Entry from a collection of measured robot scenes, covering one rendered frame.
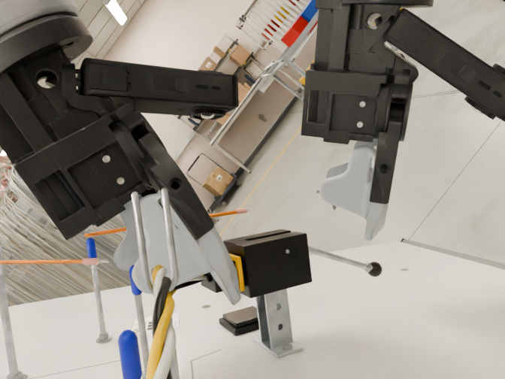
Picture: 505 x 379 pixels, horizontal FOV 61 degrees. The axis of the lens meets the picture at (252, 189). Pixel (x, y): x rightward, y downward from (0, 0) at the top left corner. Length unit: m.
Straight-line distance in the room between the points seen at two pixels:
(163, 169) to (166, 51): 8.25
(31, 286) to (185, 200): 0.82
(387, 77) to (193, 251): 0.20
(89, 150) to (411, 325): 0.29
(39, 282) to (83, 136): 0.79
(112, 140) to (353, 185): 0.20
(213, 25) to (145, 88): 8.29
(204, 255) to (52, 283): 0.79
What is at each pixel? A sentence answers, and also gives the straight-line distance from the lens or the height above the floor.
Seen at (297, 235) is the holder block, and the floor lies 1.12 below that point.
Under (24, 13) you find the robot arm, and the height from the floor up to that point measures 1.35.
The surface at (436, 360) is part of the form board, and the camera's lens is 0.34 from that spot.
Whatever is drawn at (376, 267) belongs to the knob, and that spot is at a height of 1.03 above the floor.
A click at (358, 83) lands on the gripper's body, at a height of 1.16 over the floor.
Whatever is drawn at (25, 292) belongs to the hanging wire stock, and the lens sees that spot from 1.03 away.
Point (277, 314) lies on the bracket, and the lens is 0.36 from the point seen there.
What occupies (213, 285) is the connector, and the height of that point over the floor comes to 1.16.
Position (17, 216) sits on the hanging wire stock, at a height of 1.42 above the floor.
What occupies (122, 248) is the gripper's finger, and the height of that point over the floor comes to 1.23.
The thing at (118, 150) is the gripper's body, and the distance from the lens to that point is 0.29.
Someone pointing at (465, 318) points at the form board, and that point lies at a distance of 0.42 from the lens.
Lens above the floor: 1.24
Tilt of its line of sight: 11 degrees down
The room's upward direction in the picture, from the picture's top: 53 degrees counter-clockwise
